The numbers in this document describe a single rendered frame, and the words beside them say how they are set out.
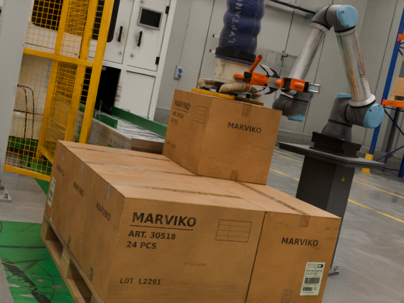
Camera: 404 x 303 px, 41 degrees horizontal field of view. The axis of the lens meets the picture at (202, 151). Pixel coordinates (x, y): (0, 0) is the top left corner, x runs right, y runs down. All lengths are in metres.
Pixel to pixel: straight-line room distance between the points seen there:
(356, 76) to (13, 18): 2.15
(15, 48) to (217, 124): 1.60
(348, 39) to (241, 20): 0.60
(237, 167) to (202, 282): 0.82
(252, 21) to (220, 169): 0.82
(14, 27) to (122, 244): 2.12
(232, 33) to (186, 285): 1.44
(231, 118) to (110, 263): 1.08
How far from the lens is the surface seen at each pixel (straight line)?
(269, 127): 2.85
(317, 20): 3.20
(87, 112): 3.95
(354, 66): 3.20
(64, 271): 2.60
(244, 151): 2.80
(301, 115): 3.00
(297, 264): 2.39
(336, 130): 3.42
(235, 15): 3.02
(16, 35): 3.78
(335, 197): 3.44
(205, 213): 2.08
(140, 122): 4.80
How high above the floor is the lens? 0.95
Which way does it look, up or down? 6 degrees down
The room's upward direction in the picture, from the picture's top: 12 degrees clockwise
